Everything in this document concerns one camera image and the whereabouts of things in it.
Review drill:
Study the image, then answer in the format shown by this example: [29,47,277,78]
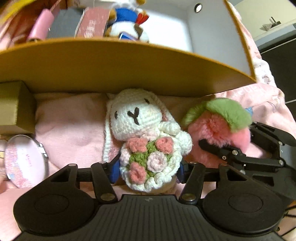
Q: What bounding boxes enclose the pink green fluffy plush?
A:
[182,98,252,168]

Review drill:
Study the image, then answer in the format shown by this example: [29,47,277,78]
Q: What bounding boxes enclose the white crochet bunny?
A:
[102,89,193,194]

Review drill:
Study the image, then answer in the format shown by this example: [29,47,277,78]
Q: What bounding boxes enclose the round pink compact mirror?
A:
[4,135,49,188]

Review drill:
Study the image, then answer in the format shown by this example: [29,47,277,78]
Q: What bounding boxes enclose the gold small box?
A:
[0,81,36,135]

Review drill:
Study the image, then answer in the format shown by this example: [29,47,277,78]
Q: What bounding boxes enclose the blue tag plush doll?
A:
[104,0,149,43]

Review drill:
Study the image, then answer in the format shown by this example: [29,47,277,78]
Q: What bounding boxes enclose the dark grey gift box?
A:
[47,8,84,39]

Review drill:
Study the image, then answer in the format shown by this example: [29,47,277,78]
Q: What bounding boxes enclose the pink quilt bedding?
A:
[0,0,296,241]

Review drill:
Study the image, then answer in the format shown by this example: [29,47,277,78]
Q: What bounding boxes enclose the orange cardboard storage box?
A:
[1,1,255,96]

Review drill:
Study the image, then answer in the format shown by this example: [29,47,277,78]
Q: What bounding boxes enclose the pink printed box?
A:
[75,7,109,39]

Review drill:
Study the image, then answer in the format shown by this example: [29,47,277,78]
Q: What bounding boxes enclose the pink cylinder bottle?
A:
[27,9,54,42]

